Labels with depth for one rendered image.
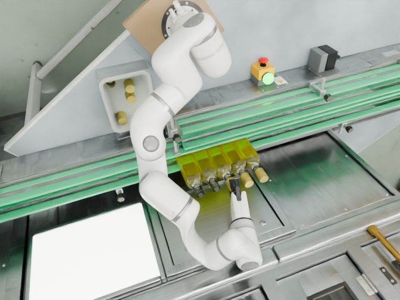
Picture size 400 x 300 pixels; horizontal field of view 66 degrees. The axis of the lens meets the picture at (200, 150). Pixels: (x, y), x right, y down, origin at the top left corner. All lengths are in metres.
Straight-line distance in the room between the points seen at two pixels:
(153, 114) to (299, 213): 0.71
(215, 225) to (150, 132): 0.51
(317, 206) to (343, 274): 0.26
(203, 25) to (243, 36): 0.46
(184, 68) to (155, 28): 0.34
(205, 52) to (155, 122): 0.22
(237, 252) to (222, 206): 0.37
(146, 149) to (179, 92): 0.17
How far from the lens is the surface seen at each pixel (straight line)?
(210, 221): 1.16
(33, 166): 1.28
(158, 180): 0.80
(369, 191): 1.40
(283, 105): 1.24
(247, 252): 0.87
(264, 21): 1.29
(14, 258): 1.33
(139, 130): 0.77
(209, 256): 0.89
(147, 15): 1.09
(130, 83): 1.13
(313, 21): 1.42
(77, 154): 1.25
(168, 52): 0.78
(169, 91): 0.81
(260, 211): 1.19
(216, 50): 0.84
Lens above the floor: 1.80
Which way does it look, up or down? 45 degrees down
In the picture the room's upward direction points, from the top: 152 degrees clockwise
